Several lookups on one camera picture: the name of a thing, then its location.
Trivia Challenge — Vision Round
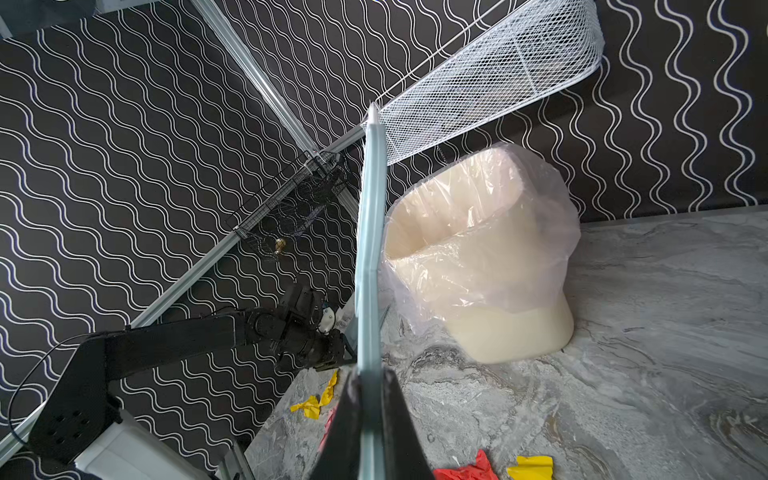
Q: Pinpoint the beige trash bin with liner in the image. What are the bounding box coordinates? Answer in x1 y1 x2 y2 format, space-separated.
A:
380 143 581 364

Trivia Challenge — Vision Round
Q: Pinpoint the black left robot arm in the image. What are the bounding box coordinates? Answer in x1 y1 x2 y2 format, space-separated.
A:
26 284 357 465

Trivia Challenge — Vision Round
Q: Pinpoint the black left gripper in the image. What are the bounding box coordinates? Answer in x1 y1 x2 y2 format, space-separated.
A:
287 328 356 371

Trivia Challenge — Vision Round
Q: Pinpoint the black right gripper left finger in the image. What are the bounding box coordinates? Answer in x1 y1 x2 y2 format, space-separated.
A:
309 370 360 480

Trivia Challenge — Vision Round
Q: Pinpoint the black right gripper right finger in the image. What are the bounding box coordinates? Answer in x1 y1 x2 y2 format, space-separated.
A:
382 368 435 480

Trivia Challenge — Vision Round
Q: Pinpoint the teal hand brush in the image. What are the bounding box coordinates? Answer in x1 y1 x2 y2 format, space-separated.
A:
355 103 387 479

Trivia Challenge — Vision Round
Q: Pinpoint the white mesh wall basket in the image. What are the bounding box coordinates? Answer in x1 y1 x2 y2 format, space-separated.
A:
381 1 605 164

